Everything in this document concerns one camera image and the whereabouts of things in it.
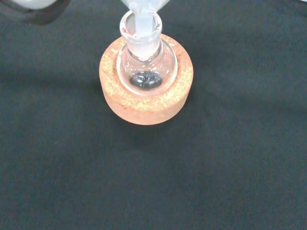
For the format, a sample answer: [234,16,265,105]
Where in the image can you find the cork ring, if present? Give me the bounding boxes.
[98,33,194,126]

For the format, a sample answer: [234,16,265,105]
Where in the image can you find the round-bottom glass flask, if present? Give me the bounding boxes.
[116,10,179,97]

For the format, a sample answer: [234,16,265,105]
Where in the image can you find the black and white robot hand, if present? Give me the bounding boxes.
[11,0,71,25]

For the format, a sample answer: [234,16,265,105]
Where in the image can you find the black bench cloth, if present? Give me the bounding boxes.
[0,0,307,230]

